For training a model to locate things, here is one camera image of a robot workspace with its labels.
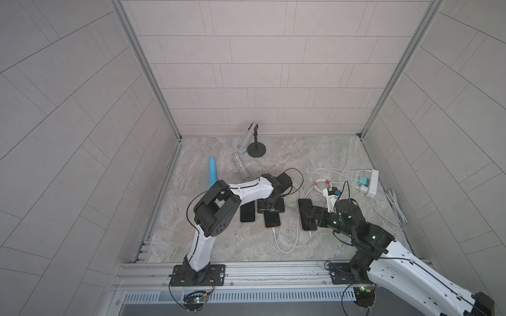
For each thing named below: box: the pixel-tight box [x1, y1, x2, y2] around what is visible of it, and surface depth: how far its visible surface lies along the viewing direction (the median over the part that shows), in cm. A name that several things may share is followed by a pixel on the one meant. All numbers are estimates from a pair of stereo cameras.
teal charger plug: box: [358, 175, 370, 187], surface depth 97 cm
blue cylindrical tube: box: [208, 156, 218, 190], surface depth 101 cm
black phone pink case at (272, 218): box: [263, 210, 281, 228], surface depth 85 cm
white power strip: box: [365, 169, 379, 199], surface depth 93 cm
